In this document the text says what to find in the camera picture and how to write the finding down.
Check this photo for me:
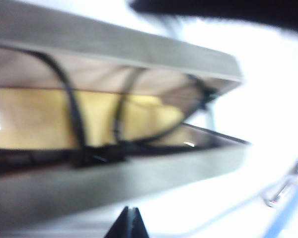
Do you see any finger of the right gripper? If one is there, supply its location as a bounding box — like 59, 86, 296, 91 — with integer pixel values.
129, 0, 298, 38

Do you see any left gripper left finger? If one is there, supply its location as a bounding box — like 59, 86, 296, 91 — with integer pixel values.
104, 206, 132, 238

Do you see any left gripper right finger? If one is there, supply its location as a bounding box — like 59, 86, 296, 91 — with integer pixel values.
131, 207, 149, 238

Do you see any grey suede glasses case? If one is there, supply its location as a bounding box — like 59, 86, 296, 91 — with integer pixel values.
0, 0, 251, 231

